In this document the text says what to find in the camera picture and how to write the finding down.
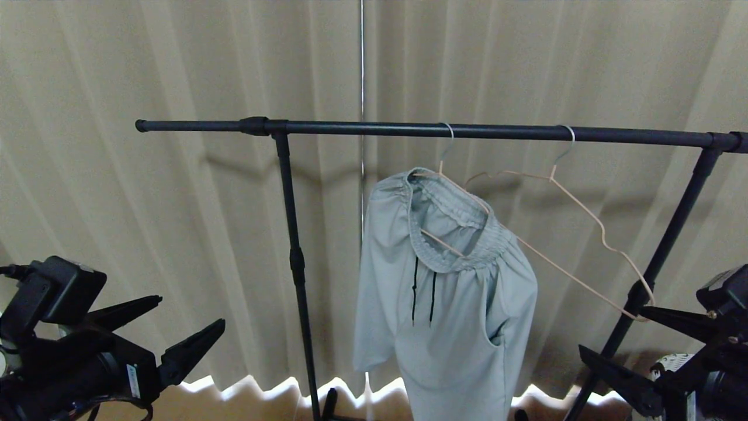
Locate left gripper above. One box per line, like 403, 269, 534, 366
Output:
0, 295, 226, 421

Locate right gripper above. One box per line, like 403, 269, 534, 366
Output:
579, 306, 748, 421

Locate pale grey shorts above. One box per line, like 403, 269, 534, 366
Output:
352, 168, 538, 421

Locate pink clothes hanger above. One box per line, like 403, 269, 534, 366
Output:
465, 125, 656, 322
409, 123, 509, 258

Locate white laundry basket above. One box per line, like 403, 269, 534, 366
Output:
650, 353, 696, 381

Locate black clothes rack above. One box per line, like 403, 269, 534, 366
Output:
136, 117, 748, 421

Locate beige curtain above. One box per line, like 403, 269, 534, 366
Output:
0, 0, 748, 410

